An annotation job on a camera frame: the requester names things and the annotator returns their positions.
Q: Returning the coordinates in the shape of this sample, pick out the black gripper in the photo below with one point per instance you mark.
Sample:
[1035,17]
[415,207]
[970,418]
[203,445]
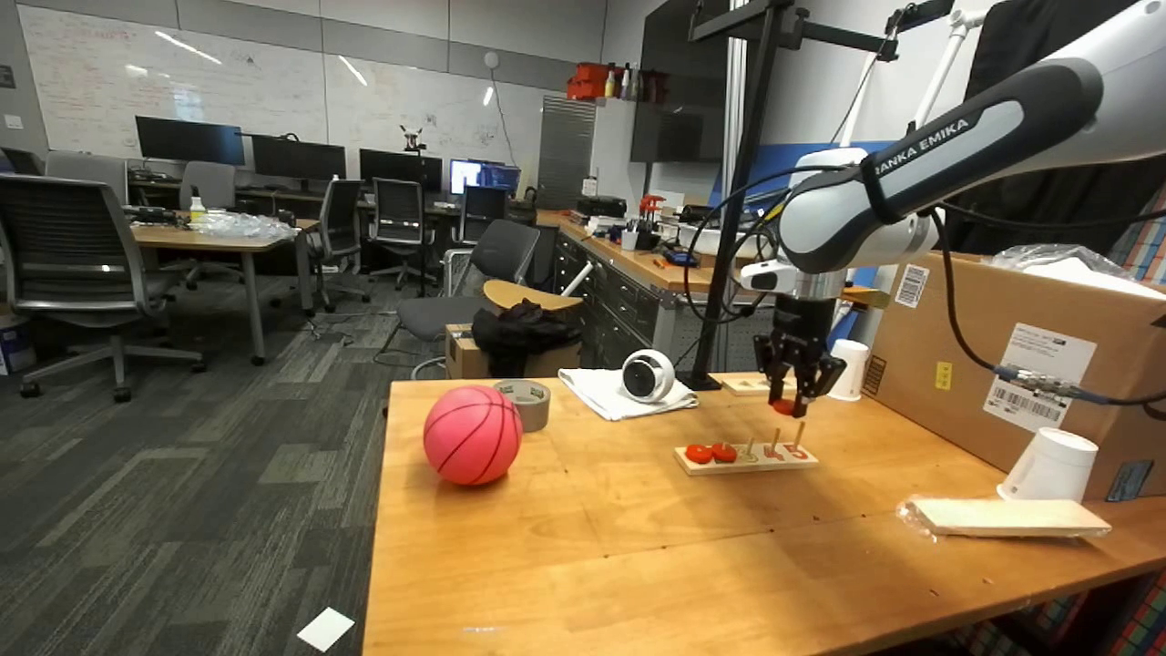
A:
[797,350]

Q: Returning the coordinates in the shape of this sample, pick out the wooden peg rack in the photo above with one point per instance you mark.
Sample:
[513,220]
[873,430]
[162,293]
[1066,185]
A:
[753,457]

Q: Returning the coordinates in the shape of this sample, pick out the orange disc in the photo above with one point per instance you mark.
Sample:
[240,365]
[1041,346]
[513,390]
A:
[797,408]
[696,452]
[721,452]

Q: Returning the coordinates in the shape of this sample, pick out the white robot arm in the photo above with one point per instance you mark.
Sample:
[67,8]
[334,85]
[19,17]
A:
[1088,105]

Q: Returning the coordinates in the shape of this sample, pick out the white paper cup far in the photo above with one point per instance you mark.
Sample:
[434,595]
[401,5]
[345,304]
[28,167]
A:
[855,365]

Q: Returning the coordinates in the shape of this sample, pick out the white paper cup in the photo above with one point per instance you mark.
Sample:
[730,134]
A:
[855,365]
[1051,467]

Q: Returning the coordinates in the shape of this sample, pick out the white round speaker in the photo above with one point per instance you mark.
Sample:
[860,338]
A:
[646,373]

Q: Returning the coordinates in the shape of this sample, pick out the cardboard box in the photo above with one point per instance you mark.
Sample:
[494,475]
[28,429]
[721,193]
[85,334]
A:
[986,356]

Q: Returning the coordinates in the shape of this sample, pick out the white cloth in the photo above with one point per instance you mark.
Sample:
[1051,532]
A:
[606,394]

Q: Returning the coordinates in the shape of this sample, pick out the white wooden block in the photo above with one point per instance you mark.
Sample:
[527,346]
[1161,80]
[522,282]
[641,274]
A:
[1008,519]

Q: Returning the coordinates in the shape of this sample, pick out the grey tape roll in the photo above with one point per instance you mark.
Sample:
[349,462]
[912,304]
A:
[530,400]

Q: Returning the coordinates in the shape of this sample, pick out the white paper cup near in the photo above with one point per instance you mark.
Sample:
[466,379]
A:
[1051,467]

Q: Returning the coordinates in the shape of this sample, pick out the wooden stool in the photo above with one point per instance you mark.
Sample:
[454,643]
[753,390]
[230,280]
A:
[513,293]

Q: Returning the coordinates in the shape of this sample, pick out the wooden table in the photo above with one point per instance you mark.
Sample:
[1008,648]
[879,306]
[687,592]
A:
[600,544]

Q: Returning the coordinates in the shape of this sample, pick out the pink ball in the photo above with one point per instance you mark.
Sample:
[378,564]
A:
[472,436]

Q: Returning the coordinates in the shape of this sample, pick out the black office chair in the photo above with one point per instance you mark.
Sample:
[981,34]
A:
[70,257]

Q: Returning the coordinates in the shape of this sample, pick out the black camera stand pole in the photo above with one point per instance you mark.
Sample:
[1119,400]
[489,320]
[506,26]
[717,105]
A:
[757,31]

